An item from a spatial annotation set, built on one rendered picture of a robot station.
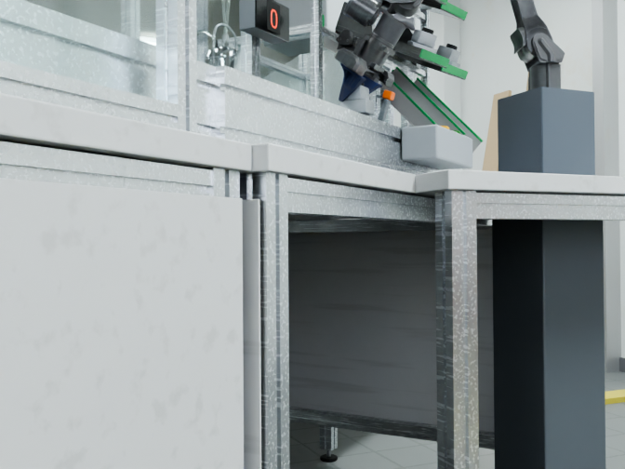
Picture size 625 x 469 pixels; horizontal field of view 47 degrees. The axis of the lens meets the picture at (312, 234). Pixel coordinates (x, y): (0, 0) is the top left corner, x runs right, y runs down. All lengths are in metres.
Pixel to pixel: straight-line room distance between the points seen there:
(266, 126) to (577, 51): 4.01
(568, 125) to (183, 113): 0.98
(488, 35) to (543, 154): 4.09
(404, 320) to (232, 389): 1.60
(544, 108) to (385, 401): 1.22
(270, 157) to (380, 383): 1.68
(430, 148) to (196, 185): 0.64
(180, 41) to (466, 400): 0.69
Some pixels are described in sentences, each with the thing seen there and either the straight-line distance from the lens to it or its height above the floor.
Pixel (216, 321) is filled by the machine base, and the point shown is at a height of 0.67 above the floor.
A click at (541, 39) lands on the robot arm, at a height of 1.17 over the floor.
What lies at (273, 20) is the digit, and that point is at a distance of 1.50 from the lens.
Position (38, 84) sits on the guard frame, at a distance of 0.61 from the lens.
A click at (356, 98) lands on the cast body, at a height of 1.06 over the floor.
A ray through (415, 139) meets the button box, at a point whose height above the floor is 0.94.
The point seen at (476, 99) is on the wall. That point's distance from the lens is 5.58.
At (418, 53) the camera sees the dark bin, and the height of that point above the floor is 1.20.
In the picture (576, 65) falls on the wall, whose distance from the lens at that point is 4.82.
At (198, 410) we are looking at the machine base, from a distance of 0.72.
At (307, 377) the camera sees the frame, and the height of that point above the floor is 0.29.
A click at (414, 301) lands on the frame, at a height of 0.56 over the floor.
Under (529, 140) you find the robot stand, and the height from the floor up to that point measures 0.96.
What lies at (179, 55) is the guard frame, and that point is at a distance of 0.74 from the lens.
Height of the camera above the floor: 0.75
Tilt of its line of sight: 1 degrees up
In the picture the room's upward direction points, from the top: straight up
